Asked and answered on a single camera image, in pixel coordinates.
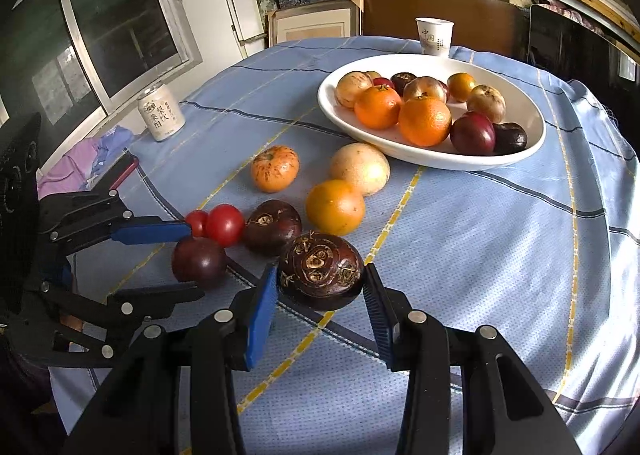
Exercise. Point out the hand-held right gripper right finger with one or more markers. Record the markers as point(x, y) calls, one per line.
point(377, 321)

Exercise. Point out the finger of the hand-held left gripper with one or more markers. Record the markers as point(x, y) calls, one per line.
point(150, 231)
point(165, 292)

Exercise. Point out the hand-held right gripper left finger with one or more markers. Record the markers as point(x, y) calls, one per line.
point(260, 320)

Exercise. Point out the dark purple plum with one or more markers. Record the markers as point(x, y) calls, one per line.
point(472, 133)
point(198, 260)

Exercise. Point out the small red tomato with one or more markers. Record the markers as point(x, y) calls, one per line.
point(196, 222)

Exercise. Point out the carved dark brown mangosteen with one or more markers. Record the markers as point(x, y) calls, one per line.
point(320, 267)

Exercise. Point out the large orange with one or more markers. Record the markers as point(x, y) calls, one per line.
point(424, 121)

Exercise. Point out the white oval plate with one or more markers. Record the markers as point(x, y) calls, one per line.
point(520, 110)

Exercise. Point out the purple cloth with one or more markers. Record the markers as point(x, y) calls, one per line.
point(70, 162)

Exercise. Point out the light blue cloth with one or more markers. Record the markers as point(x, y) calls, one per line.
point(112, 142)

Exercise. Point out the white drink can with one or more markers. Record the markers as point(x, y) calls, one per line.
point(161, 112)

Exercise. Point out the smooth yellow-orange orange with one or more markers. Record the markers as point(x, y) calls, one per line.
point(335, 207)

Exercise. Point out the light blue checked tablecloth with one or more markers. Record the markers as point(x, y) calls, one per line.
point(475, 245)

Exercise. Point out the striped orange tomato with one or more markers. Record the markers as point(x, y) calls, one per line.
point(275, 168)

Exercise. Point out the pale yellow round fruit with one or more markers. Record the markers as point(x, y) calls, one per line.
point(360, 168)

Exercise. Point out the white framed window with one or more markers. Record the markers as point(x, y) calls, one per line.
point(120, 10)

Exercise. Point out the pale beige round fruit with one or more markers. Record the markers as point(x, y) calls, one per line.
point(352, 89)
point(486, 103)

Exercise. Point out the pink pale apple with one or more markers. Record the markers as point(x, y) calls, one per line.
point(425, 86)

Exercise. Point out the small pale fruit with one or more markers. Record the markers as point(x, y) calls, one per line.
point(372, 75)

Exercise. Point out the small orange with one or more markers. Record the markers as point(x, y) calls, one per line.
point(461, 86)

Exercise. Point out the cardboard box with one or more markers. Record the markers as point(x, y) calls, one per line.
point(312, 25)

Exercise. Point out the white paper cup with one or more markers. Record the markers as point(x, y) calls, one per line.
point(434, 37)

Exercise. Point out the brown wooden cabinet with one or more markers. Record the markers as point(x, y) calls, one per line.
point(390, 17)

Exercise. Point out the black board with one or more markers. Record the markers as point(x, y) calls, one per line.
point(565, 45)

